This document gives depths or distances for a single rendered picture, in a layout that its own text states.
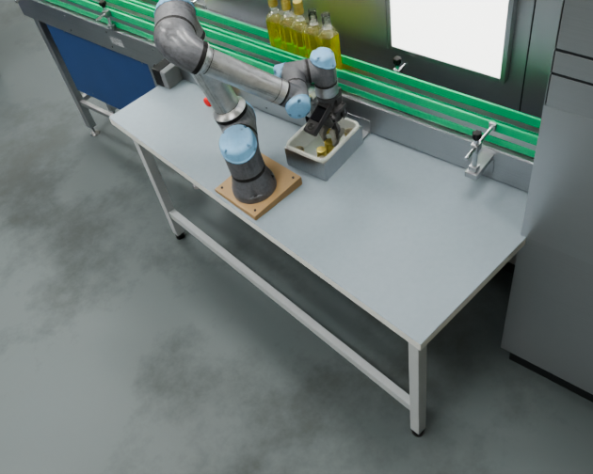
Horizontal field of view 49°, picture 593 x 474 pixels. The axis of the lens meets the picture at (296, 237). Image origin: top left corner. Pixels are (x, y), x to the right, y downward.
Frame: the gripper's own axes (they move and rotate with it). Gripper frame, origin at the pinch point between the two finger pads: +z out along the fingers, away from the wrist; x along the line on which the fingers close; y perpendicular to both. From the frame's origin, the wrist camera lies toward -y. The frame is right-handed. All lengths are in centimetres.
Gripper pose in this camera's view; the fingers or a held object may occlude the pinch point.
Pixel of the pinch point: (328, 143)
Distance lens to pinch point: 229.0
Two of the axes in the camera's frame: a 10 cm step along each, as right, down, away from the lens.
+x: -7.7, -4.1, 4.9
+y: 6.2, -6.5, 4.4
